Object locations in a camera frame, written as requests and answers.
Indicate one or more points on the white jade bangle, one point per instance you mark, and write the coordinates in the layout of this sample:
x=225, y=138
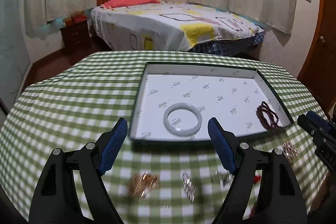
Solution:
x=166, y=119

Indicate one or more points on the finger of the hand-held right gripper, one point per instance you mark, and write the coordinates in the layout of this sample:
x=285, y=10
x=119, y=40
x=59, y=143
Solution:
x=305, y=123
x=316, y=117

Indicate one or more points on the dark wooden nightstand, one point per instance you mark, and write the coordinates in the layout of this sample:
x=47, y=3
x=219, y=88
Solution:
x=74, y=35

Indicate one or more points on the red knot charm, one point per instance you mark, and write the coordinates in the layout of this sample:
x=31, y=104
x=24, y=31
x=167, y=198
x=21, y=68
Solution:
x=257, y=178

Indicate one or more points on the white wardrobe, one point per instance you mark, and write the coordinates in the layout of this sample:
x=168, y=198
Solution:
x=13, y=43

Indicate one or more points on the green checked tablecloth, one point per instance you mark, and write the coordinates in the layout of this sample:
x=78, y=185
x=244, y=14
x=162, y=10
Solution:
x=78, y=95

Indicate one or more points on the yellow box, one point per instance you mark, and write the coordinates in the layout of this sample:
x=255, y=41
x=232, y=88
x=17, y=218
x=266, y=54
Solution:
x=68, y=19

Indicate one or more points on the teal cloth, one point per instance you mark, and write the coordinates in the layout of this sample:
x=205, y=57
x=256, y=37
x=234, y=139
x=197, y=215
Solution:
x=52, y=24

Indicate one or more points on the gold flower brooch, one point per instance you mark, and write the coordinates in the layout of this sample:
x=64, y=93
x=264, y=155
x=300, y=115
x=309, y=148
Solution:
x=290, y=150

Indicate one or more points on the printed white bedsheet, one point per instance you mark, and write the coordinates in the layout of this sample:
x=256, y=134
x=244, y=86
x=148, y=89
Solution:
x=157, y=22

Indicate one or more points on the blue plaid mattress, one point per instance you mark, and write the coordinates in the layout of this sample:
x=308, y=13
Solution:
x=223, y=48

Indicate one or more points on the wooden door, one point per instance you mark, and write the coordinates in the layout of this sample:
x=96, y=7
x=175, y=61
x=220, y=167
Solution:
x=323, y=56

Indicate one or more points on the red box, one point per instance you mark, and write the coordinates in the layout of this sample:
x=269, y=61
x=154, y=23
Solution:
x=78, y=18

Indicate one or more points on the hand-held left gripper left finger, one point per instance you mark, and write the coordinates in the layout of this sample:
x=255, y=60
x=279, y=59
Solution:
x=115, y=140

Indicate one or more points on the pink pillow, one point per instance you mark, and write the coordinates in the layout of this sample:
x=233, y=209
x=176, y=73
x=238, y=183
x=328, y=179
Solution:
x=131, y=1

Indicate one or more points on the silver pearl flower brooch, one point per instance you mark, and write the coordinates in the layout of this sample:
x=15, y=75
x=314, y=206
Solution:
x=220, y=178

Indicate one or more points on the green jewelry box white inside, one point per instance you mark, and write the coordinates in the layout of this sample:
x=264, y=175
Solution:
x=197, y=92

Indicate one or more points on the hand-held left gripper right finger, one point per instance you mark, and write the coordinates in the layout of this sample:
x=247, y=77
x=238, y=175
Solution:
x=220, y=142

